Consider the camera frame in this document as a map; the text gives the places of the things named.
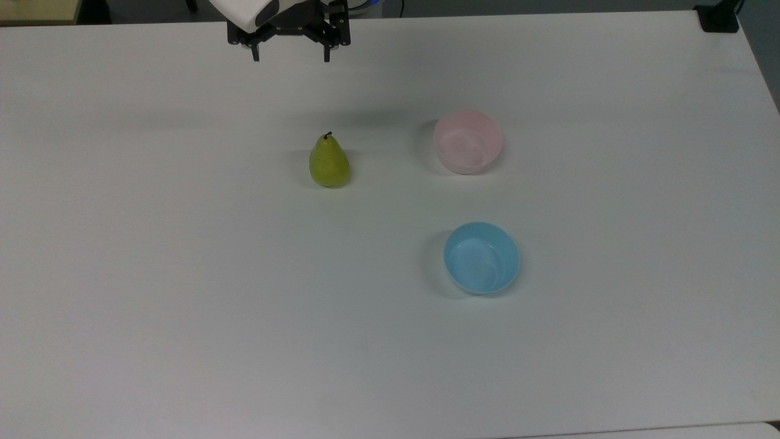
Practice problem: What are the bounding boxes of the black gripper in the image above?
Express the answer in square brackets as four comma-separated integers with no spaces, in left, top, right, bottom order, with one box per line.
[227,0,352,63]

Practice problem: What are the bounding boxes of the green pear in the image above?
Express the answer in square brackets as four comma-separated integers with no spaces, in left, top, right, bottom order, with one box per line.
[309,132,351,188]

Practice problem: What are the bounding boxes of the pink bowl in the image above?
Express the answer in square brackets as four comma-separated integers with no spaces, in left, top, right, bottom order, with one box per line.
[433,110,503,175]

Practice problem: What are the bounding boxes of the blue bowl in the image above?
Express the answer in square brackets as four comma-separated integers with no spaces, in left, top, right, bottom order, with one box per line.
[444,222,521,295]

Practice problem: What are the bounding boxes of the wooden furniture piece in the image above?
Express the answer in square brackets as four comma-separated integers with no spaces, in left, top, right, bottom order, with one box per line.
[0,0,83,25]

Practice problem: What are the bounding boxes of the black table clamp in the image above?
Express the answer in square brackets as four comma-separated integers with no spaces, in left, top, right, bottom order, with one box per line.
[693,0,745,33]

